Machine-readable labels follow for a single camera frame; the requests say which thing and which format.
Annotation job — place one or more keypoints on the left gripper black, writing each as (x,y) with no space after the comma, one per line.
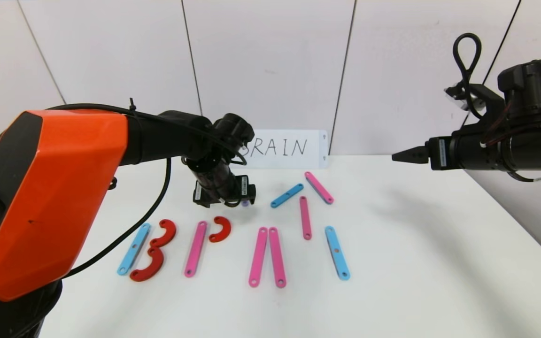
(203,196)

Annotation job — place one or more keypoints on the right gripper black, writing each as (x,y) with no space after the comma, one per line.
(440,153)

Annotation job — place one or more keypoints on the small red curved piece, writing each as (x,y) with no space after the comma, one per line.
(227,229)

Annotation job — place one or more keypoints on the long pink bar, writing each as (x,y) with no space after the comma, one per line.
(277,257)
(258,257)
(305,218)
(196,249)

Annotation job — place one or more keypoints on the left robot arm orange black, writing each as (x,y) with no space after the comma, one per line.
(54,188)

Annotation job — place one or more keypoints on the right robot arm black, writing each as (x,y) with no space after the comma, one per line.
(519,150)

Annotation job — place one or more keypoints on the white BRAIN sign card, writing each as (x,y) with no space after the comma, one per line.
(289,162)

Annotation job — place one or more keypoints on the short blue bar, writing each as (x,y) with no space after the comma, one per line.
(287,195)

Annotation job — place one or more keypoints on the pink bar with grey underside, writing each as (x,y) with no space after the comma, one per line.
(319,188)

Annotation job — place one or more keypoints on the long blue bar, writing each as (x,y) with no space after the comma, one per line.
(337,252)
(134,249)

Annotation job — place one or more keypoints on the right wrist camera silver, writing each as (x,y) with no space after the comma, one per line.
(456,94)

